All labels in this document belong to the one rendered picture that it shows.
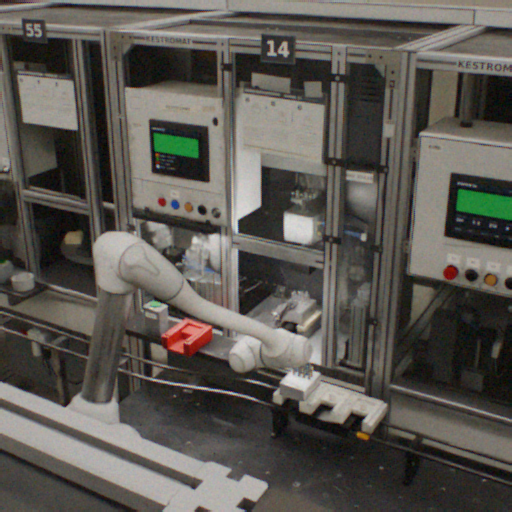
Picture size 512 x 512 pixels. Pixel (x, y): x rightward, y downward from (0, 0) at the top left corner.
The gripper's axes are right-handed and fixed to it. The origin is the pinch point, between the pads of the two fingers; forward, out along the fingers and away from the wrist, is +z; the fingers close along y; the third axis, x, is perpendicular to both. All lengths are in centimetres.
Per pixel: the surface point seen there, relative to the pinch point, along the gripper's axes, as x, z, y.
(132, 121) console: 59, -15, 71
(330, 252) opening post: -20.5, -13.0, 34.5
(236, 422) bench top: 6.7, -31.1, -32.7
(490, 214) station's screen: -72, -18, 59
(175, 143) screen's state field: 39, -17, 66
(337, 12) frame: 14, 64, 105
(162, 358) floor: 128, 81, -98
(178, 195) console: 40, -15, 46
